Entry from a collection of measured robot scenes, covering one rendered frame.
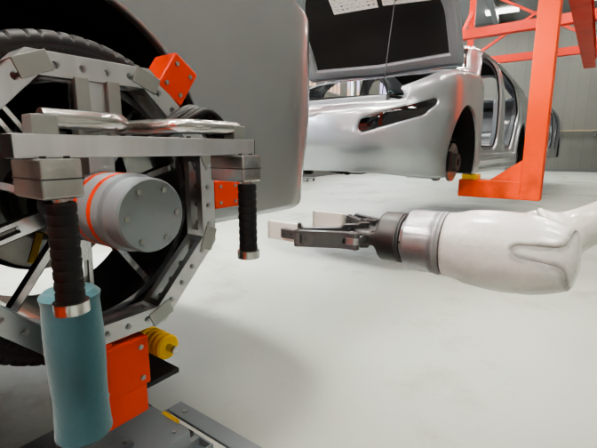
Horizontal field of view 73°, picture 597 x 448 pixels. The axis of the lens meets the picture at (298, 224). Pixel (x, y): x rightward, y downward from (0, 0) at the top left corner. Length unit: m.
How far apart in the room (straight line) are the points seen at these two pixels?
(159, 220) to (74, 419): 0.34
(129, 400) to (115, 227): 0.42
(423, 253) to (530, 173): 3.50
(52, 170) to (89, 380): 0.36
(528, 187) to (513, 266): 3.52
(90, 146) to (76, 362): 0.34
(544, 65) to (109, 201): 3.75
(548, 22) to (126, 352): 3.88
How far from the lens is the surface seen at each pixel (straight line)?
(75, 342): 0.74
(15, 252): 1.08
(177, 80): 0.96
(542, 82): 4.07
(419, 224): 0.58
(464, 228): 0.56
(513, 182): 4.06
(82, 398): 0.78
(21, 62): 0.81
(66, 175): 0.58
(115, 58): 0.98
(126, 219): 0.70
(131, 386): 0.98
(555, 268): 0.55
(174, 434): 1.24
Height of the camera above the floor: 0.96
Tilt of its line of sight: 10 degrees down
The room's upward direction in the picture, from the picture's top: straight up
